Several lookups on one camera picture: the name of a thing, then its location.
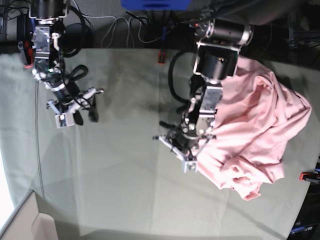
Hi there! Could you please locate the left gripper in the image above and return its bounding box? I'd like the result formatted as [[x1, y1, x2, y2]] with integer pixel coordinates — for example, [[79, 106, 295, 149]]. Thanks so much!
[[167, 126, 200, 157]]

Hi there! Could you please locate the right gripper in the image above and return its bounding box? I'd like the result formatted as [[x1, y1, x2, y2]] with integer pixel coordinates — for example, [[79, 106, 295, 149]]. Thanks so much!
[[51, 82, 99, 126]]

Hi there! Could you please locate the pink t-shirt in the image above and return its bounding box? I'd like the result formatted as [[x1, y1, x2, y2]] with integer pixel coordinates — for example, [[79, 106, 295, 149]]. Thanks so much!
[[197, 56, 312, 201]]

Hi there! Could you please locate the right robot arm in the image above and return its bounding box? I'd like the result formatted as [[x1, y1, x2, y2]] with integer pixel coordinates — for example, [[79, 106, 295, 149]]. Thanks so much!
[[29, 0, 103, 128]]

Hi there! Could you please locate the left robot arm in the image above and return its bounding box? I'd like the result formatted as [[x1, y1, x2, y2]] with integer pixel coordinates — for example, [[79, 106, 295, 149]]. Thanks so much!
[[160, 0, 296, 161]]

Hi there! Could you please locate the black round stool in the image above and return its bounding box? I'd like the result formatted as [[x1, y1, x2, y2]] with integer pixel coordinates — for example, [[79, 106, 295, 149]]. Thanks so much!
[[62, 23, 94, 58]]

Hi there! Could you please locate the red black clamp middle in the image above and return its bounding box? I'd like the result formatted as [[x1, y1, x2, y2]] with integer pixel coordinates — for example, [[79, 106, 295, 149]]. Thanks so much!
[[157, 26, 167, 65]]

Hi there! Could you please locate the red black clamp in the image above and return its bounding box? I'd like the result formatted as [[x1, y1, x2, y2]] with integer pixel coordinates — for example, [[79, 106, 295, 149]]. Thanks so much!
[[299, 162, 320, 184], [157, 26, 167, 65], [16, 14, 34, 69]]

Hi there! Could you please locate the red black clamp left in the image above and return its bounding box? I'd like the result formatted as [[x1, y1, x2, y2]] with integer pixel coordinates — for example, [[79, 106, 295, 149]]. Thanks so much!
[[16, 14, 34, 69]]

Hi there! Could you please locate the blue plastic box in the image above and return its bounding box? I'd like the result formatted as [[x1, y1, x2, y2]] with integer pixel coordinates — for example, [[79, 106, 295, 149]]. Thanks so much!
[[120, 0, 191, 11]]

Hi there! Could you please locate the white cardboard box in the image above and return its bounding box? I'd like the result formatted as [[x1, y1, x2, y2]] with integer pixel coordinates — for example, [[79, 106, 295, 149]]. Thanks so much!
[[0, 190, 59, 240]]

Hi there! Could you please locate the red black clamp right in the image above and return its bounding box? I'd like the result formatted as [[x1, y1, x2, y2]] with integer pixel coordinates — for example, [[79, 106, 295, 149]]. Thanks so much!
[[299, 162, 320, 184]]

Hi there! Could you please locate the white cable on floor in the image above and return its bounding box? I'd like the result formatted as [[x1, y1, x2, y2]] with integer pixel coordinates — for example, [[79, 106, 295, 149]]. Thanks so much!
[[99, 14, 163, 49]]

